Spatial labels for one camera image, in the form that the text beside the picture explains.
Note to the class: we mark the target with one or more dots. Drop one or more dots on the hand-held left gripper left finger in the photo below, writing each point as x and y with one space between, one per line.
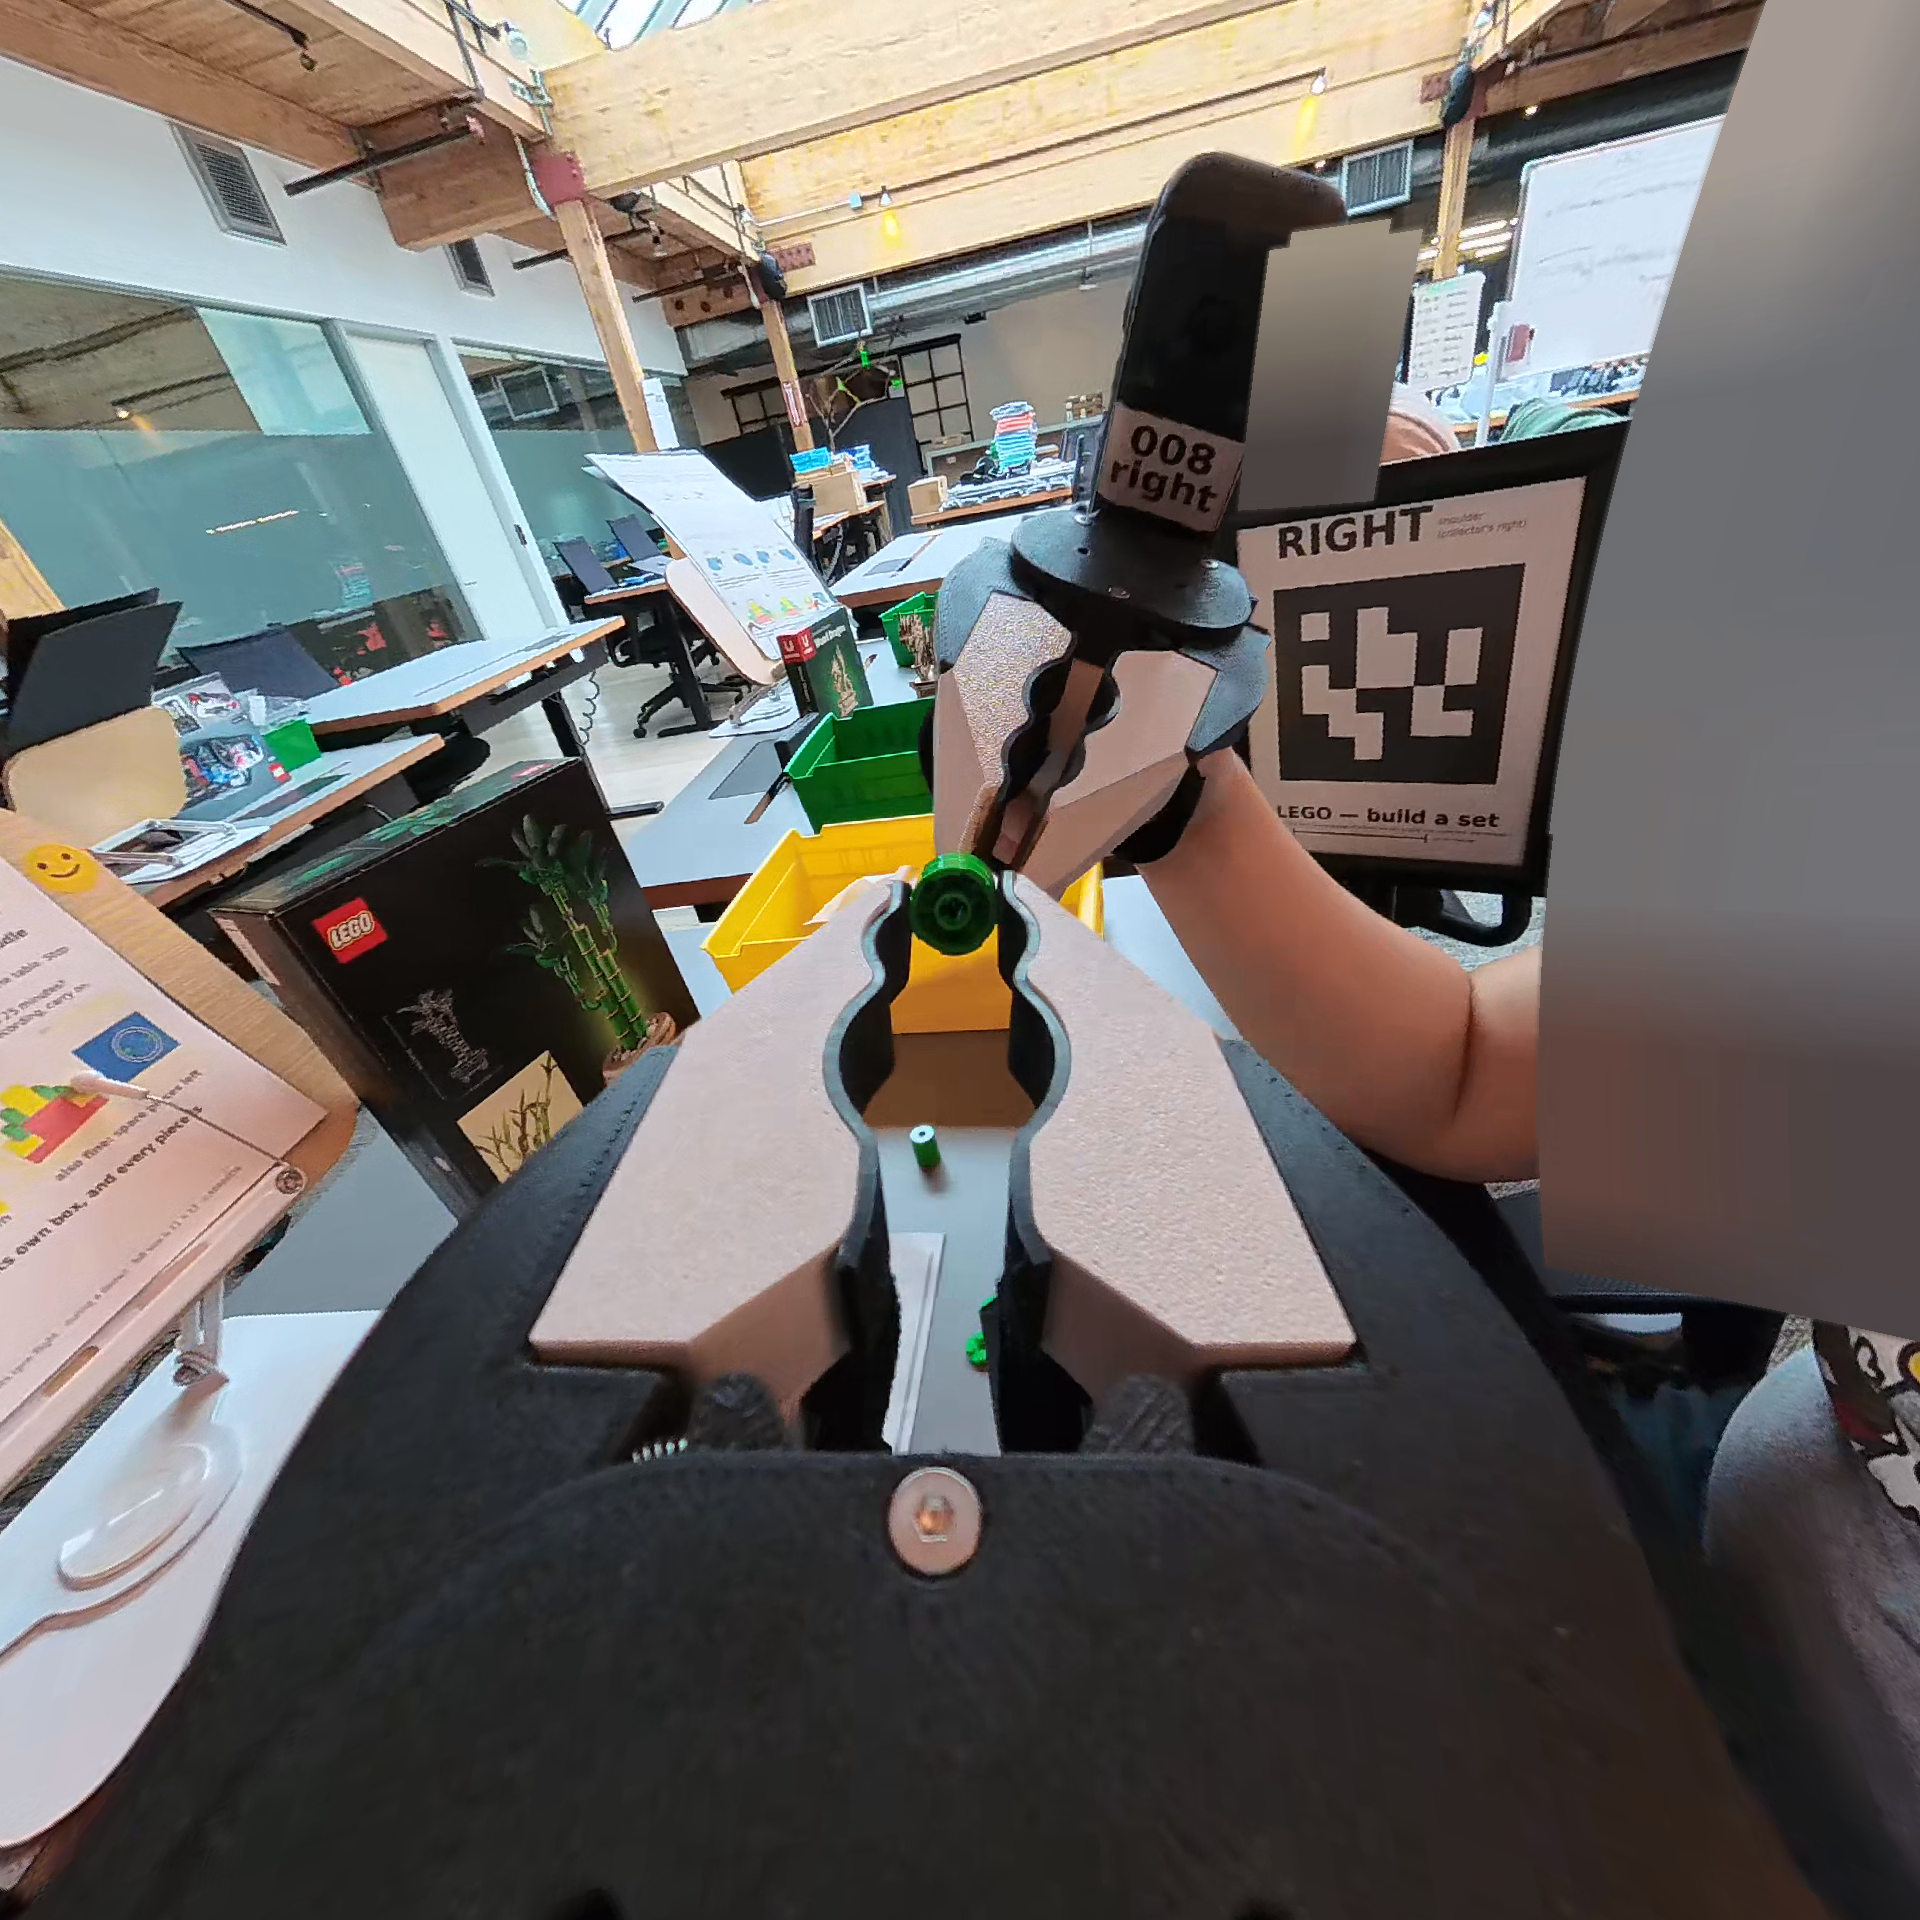
720 1185

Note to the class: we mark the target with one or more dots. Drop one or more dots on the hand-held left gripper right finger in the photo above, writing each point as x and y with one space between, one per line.
1170 1201

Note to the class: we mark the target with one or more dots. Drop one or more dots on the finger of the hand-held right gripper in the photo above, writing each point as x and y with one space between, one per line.
1149 734
991 705

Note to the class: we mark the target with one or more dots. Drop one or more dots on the green round toy brick piece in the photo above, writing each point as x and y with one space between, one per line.
954 905

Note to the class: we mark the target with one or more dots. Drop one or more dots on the grey desk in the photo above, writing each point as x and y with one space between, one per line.
359 1213

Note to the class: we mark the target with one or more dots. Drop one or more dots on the small green plastic bin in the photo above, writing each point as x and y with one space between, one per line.
906 629

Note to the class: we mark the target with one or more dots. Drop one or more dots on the large green plastic bin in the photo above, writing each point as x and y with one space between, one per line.
863 764

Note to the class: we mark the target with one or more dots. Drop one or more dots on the small black toy set box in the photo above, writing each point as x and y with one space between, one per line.
821 661

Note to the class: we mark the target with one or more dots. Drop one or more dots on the stack of colourful boxes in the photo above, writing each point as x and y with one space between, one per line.
1016 434

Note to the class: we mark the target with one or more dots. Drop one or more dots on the small green cylinder brick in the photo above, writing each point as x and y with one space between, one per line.
927 1148

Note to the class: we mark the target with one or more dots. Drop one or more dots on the small green brick piece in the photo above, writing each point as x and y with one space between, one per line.
983 1336

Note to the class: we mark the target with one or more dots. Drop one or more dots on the narrow white paper strip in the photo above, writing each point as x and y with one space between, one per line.
913 1336

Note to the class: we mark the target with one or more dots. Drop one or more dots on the yellow plastic bin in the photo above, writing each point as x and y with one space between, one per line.
796 901

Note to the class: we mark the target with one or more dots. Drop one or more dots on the dark grey table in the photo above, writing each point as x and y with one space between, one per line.
704 826

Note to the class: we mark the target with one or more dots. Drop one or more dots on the black office chair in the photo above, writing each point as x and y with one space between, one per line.
669 644

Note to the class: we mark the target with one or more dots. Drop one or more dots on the tilted instruction board on stand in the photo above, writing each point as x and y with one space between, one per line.
704 517

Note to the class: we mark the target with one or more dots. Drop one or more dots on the black bamboo toy set box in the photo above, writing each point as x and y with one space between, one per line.
452 930

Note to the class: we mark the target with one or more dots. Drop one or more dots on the framed marker sign board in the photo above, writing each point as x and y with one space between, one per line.
1530 674

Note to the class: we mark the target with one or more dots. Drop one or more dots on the open laptop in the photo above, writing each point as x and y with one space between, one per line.
586 562
634 538

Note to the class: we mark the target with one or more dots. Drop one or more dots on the whiteboard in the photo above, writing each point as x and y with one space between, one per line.
1606 240

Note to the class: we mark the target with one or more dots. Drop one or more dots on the white wood-edged table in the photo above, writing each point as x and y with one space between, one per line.
452 668

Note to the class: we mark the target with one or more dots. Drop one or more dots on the instruction sheet on wooden board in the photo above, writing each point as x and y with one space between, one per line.
135 1109

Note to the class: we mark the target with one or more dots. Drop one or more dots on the cartoon printed cloth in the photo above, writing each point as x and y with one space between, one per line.
1874 1410

